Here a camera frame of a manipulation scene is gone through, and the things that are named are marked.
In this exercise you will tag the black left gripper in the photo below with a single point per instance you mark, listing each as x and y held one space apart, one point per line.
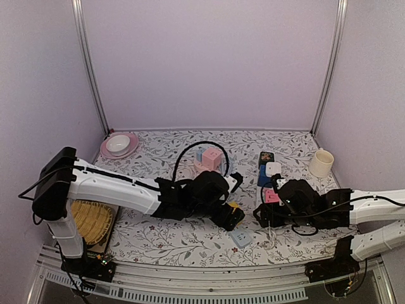
222 221

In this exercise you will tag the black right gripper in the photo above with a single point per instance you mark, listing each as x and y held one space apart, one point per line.
265 208

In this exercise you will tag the yellow cube socket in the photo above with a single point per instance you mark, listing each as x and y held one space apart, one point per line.
236 214

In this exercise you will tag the light blue power strip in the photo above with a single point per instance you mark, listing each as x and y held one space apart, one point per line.
240 237

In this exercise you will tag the pink plug adapter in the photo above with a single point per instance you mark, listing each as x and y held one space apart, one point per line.
270 196

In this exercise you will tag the dark blue cube socket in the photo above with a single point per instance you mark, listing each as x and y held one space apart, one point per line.
263 179

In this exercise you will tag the white plug adapter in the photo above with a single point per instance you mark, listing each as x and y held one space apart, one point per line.
272 168

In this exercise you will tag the white power strip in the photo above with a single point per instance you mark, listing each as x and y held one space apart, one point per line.
257 196

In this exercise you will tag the dark green cube socket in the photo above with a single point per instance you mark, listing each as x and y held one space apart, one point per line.
266 157

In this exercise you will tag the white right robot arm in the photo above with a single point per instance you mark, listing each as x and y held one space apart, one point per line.
369 206

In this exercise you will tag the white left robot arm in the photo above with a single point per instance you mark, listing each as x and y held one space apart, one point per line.
67 178

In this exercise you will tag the pink cube socket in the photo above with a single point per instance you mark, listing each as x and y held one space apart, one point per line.
211 158

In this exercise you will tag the cream ribbed ceramic mug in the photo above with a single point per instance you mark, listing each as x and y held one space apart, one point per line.
321 163

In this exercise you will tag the pink plate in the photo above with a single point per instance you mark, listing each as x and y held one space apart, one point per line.
134 142

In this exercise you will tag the white bowl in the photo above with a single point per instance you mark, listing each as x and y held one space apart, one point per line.
118 145

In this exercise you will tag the yellow woven basket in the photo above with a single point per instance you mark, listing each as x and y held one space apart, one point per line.
93 220

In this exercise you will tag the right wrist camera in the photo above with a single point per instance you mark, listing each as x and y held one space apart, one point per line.
277 184

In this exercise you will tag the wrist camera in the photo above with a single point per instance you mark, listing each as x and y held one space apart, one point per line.
234 181
277 184

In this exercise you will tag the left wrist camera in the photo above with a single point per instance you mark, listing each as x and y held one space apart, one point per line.
234 181

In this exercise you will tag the aluminium frame post right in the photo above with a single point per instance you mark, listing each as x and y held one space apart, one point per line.
332 62

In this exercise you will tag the aluminium frame post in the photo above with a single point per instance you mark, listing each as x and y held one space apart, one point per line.
78 15
332 62

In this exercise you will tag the aluminium frame post left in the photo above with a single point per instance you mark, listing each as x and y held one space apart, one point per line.
78 15

